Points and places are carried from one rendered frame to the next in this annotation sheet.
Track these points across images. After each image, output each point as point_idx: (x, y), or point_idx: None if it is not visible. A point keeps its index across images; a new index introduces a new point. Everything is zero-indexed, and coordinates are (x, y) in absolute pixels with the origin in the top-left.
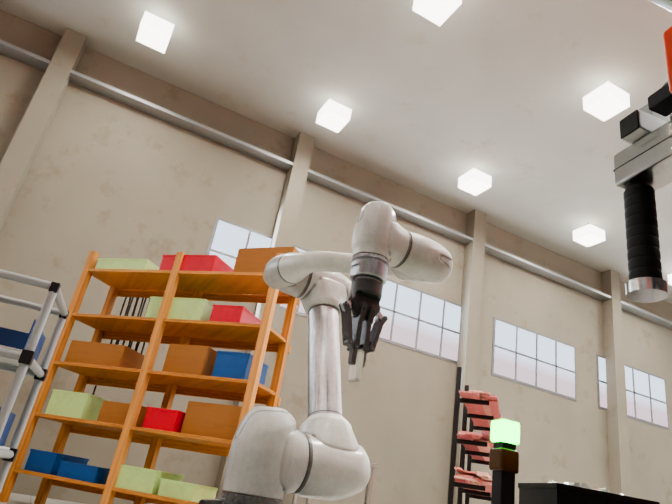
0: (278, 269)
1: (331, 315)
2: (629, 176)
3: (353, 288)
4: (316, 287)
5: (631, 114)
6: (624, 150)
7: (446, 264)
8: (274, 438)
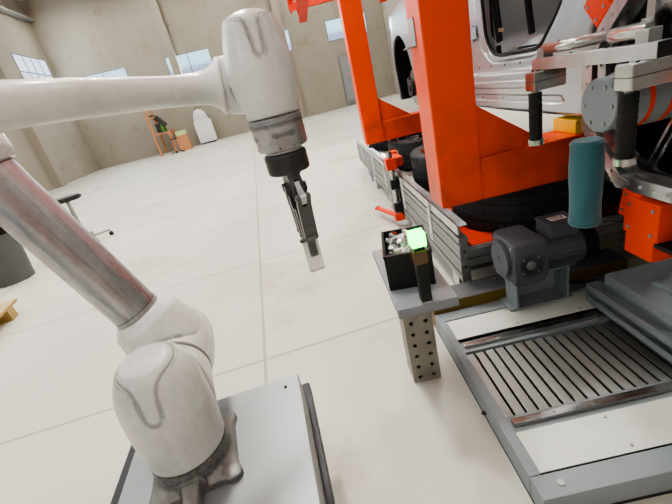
0: None
1: (27, 175)
2: (644, 87)
3: (293, 168)
4: None
5: (669, 40)
6: (644, 63)
7: None
8: (201, 379)
